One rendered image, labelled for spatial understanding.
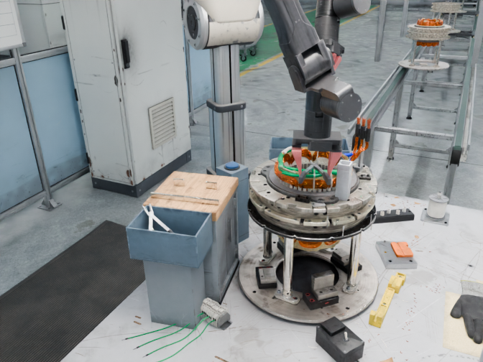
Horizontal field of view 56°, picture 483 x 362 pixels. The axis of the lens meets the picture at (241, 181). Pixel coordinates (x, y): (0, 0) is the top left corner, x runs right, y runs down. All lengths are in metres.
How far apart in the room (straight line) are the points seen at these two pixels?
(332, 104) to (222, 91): 0.66
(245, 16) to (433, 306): 0.96
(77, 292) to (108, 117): 1.30
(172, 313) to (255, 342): 0.21
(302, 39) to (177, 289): 0.63
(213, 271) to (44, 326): 1.46
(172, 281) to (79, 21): 2.46
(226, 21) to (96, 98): 2.09
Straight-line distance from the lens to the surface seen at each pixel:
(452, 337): 1.26
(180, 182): 1.21
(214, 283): 1.21
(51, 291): 2.73
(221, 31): 1.42
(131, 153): 3.38
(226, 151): 1.55
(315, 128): 0.96
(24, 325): 2.57
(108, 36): 3.19
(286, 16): 0.90
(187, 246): 1.02
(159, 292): 1.15
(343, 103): 0.89
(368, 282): 1.32
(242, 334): 1.17
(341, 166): 1.05
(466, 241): 1.63
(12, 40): 3.23
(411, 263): 1.43
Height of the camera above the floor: 1.60
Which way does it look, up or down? 26 degrees down
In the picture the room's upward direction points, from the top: 1 degrees counter-clockwise
